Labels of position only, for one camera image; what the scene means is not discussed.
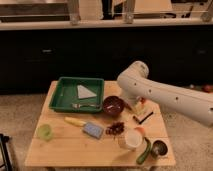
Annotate wooden table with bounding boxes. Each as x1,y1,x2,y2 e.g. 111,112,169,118
25,81,176,168

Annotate white mug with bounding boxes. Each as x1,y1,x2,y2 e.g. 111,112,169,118
118,129,143,150

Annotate orange bowl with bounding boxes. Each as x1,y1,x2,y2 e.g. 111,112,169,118
124,97,146,111

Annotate black stand on floor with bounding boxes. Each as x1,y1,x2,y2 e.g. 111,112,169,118
0,133,13,171

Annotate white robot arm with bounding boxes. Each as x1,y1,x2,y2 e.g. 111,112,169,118
117,61,213,127

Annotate dried red chili bunch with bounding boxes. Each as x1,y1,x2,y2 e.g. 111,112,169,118
106,122,124,135

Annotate green plastic tray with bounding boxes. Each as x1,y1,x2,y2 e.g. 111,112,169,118
49,77,104,113

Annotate dark cabinet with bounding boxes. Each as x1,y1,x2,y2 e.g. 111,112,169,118
0,26,213,94

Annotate dark red bowl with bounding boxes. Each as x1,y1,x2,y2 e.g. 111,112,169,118
103,96,124,117

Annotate orange carrot piece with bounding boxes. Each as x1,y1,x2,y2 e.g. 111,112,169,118
134,127,145,135

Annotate small metal cup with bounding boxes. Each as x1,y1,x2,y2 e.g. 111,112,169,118
151,140,168,158

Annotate small green cup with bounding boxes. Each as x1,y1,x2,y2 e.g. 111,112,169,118
36,124,53,141

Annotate grey triangular cloth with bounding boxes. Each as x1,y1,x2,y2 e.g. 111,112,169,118
77,85,96,99

